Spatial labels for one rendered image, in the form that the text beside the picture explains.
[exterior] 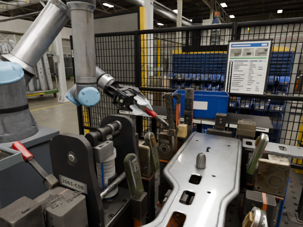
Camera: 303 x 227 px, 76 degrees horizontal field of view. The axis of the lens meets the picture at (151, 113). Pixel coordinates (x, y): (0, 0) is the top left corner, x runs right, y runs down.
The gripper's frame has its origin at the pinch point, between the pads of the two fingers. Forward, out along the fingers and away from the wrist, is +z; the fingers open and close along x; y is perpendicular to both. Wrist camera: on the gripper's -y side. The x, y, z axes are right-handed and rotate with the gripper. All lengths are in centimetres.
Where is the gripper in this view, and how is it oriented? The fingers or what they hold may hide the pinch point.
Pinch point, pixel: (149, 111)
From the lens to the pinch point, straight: 81.5
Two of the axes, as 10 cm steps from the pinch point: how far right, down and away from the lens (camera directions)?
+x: 4.3, -7.9, -4.4
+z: 7.9, 5.6, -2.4
